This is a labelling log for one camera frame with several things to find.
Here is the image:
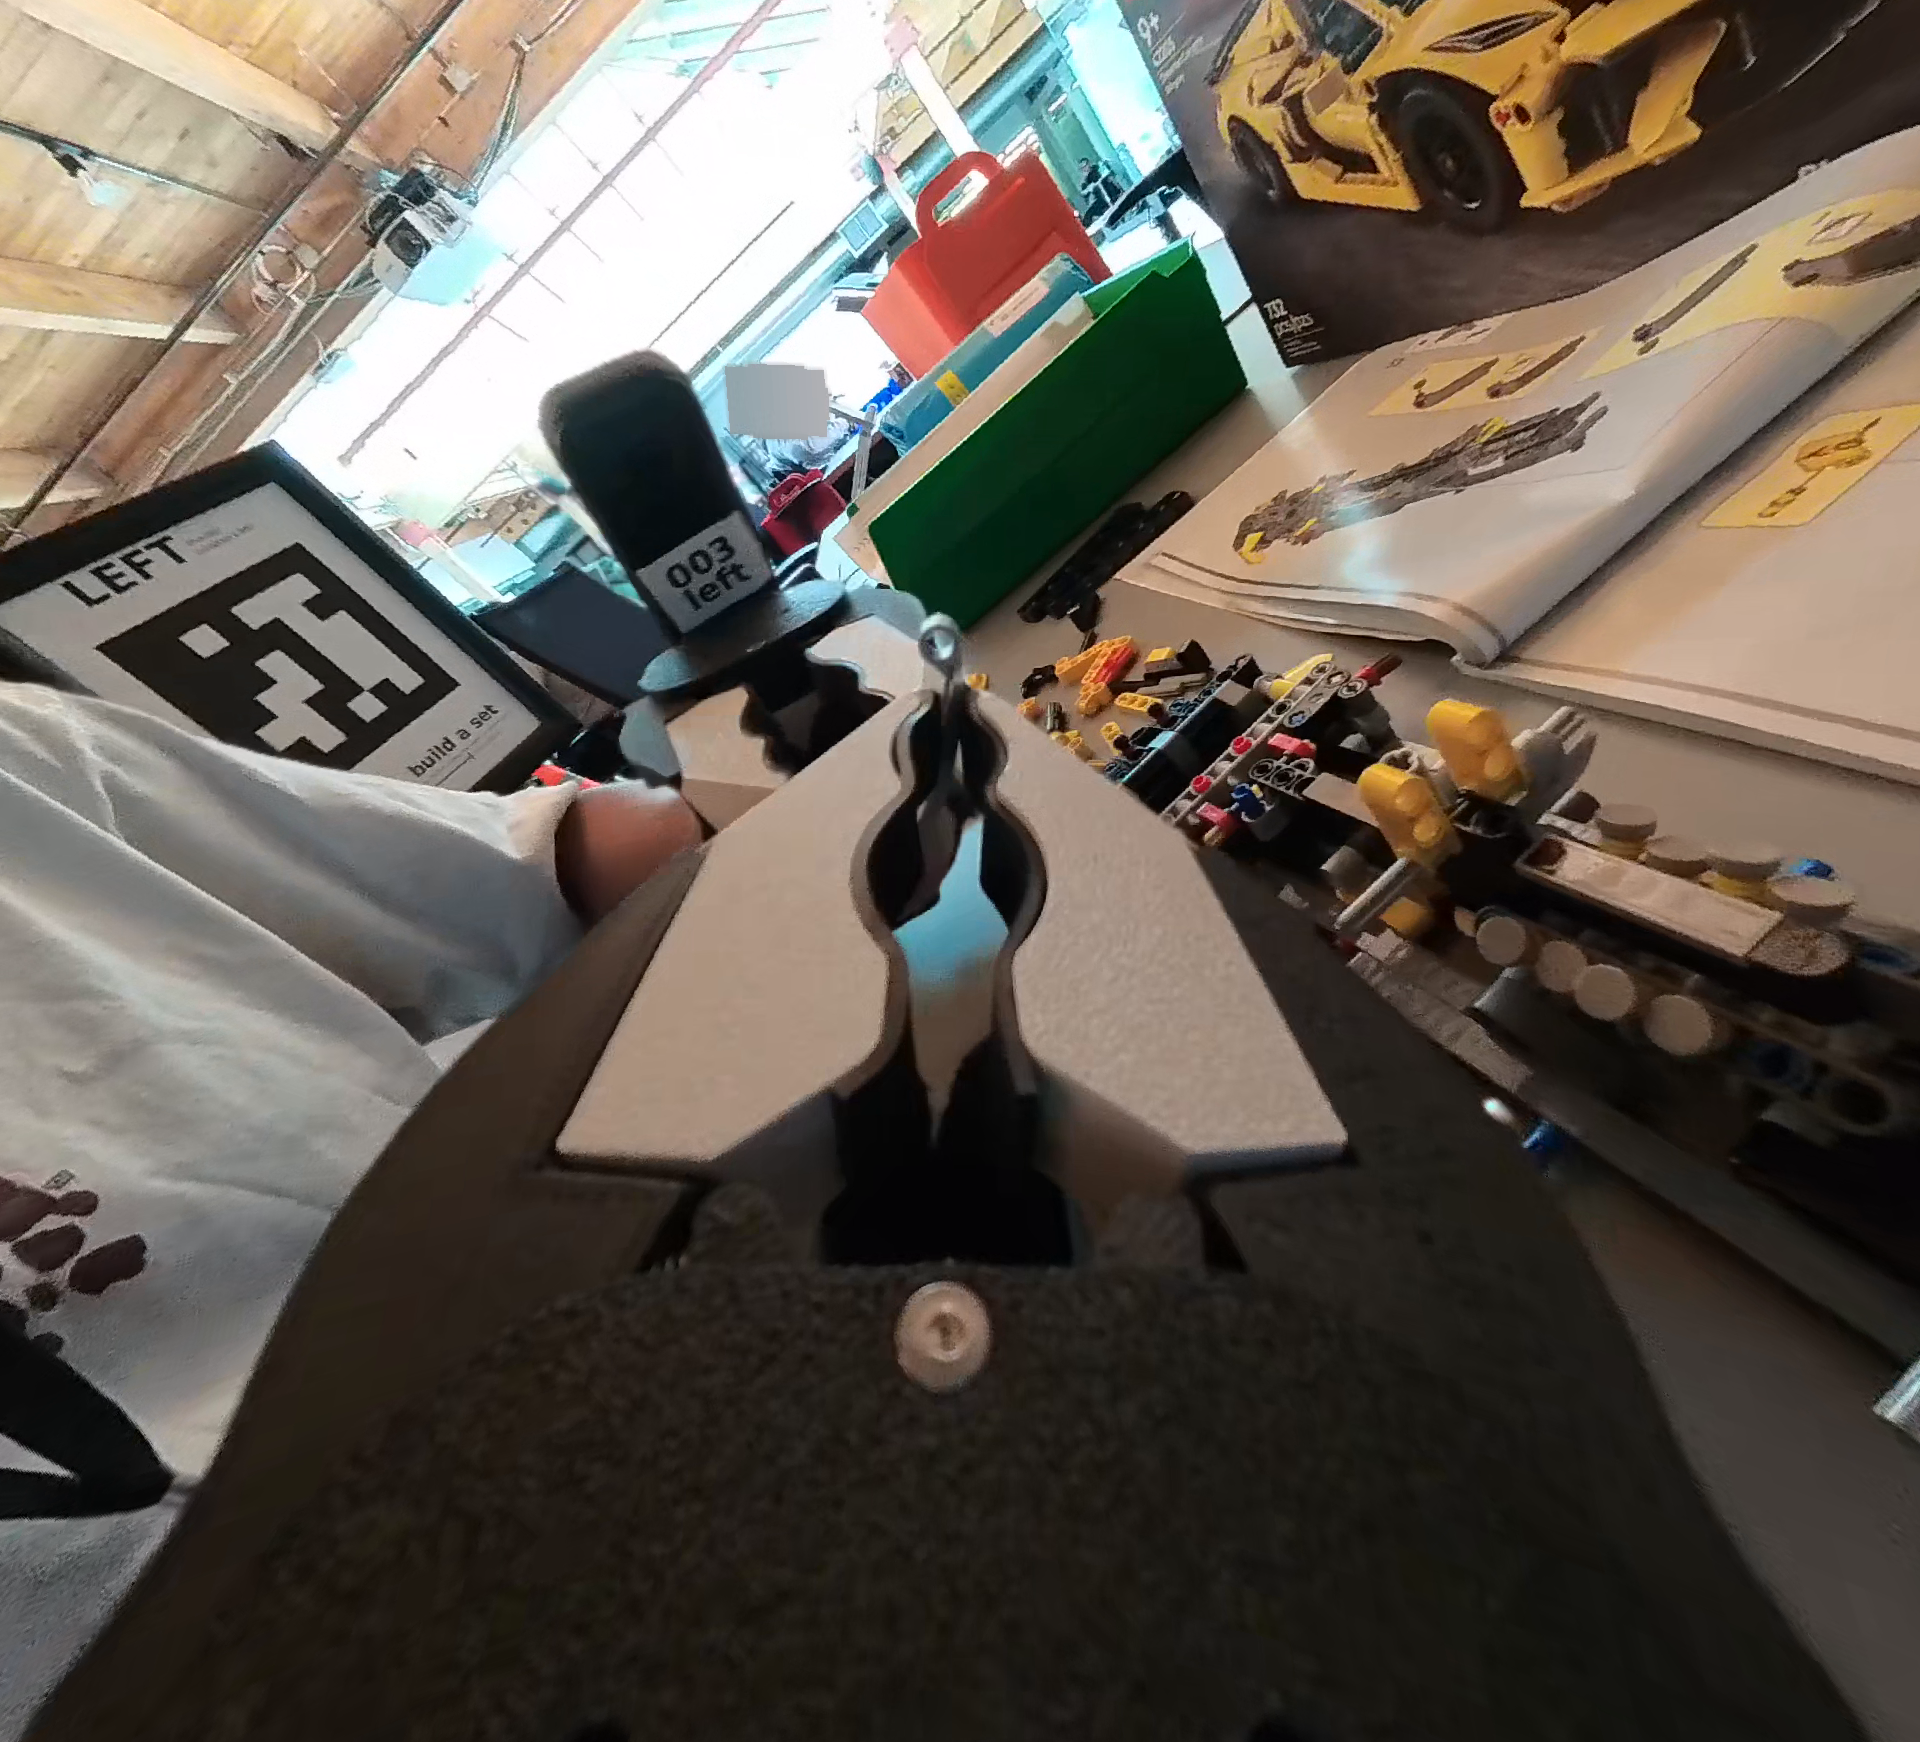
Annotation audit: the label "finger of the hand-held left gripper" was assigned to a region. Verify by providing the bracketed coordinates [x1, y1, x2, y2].
[807, 585, 943, 726]
[617, 676, 842, 833]

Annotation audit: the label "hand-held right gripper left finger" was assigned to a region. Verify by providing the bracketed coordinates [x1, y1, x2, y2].
[556, 692, 950, 1255]

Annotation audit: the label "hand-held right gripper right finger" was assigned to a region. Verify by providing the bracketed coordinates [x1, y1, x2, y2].
[956, 692, 1353, 1255]

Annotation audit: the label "lego car chassis model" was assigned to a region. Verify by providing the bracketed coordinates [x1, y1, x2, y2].
[1102, 650, 1920, 1180]

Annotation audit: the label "pile of yellow lego pieces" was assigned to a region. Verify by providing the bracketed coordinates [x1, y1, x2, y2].
[1019, 632, 1209, 767]

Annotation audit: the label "black lego beams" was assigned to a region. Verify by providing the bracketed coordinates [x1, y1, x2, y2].
[1018, 491, 1198, 628]

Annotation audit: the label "open lego instruction booklet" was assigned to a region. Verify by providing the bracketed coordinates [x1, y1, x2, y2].
[1118, 128, 1920, 786]

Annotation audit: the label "lego set box yellow car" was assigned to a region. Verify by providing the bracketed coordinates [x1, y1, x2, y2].
[1079, 0, 1920, 366]

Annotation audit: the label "green cardboard box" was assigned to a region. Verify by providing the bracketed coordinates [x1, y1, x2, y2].
[836, 239, 1252, 633]

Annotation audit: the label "light blue plastic box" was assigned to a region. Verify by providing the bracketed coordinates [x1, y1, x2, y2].
[876, 255, 1120, 454]

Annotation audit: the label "red carry case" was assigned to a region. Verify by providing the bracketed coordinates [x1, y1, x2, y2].
[861, 148, 1115, 381]

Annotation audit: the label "black framed marker sign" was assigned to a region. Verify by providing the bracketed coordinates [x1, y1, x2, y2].
[0, 441, 589, 799]

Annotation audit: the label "ceiling mounted camera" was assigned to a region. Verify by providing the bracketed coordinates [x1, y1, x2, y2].
[363, 167, 485, 307]

